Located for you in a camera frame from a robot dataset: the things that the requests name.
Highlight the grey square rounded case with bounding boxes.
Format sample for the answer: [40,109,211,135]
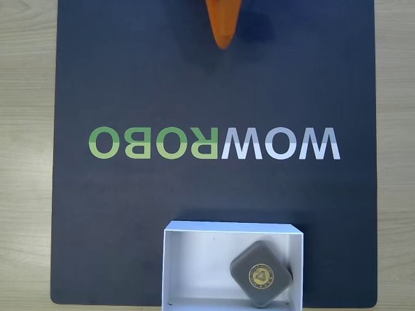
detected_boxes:
[229,239,294,309]

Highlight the white cardboard box bin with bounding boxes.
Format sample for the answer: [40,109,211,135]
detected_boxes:
[161,220,305,311]

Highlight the dark mat with WOWROBO print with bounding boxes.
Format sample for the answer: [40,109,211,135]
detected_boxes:
[50,0,379,306]

